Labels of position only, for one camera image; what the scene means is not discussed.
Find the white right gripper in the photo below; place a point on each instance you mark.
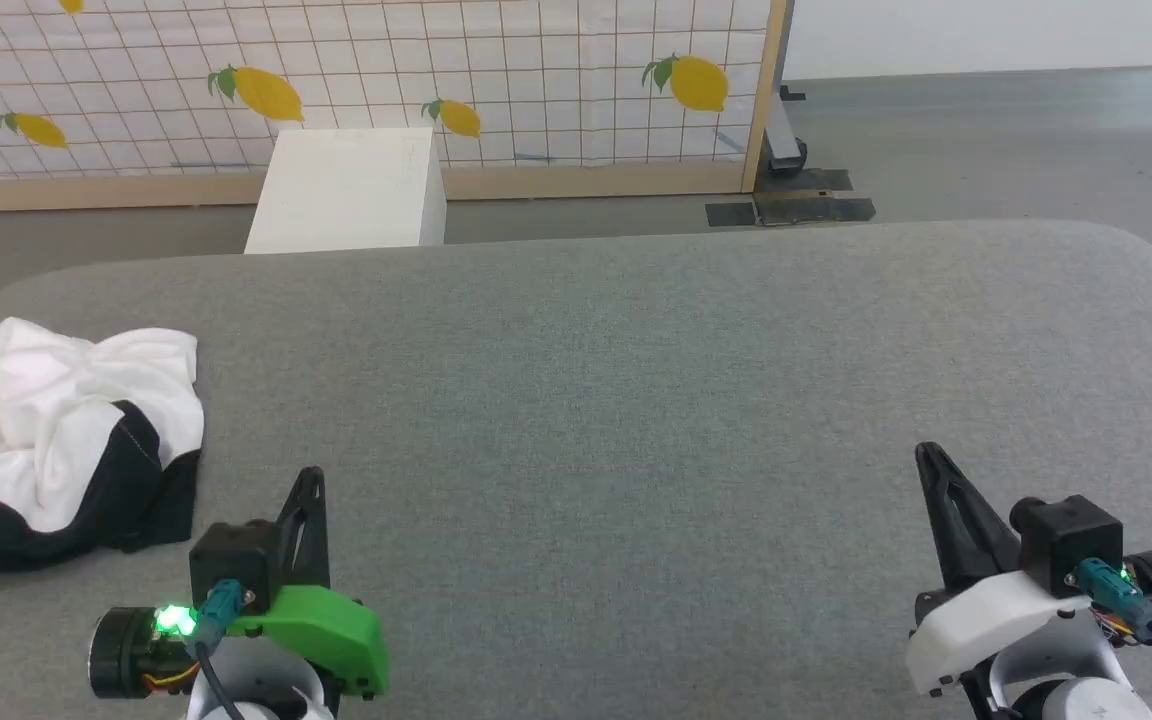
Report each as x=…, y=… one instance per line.
x=996, y=620

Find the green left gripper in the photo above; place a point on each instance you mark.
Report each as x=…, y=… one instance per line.
x=336, y=630

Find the white and black garment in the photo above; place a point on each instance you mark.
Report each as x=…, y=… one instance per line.
x=46, y=420

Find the right arm white grey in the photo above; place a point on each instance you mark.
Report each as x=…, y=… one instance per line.
x=1086, y=700

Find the left arm white grey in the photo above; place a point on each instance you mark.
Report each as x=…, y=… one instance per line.
x=266, y=690

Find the white box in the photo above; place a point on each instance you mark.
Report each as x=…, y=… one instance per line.
x=346, y=190

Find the black floor plate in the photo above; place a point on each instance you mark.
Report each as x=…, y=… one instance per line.
x=806, y=208

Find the lemon print partition screen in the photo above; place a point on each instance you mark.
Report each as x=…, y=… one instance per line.
x=536, y=60

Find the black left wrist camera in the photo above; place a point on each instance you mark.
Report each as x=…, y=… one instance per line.
x=231, y=560

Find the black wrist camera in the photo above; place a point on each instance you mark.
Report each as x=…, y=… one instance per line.
x=231, y=560
x=1066, y=540

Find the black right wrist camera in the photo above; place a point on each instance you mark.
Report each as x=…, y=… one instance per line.
x=1066, y=540

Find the grey metal screen post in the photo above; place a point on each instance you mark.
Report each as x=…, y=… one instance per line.
x=784, y=150

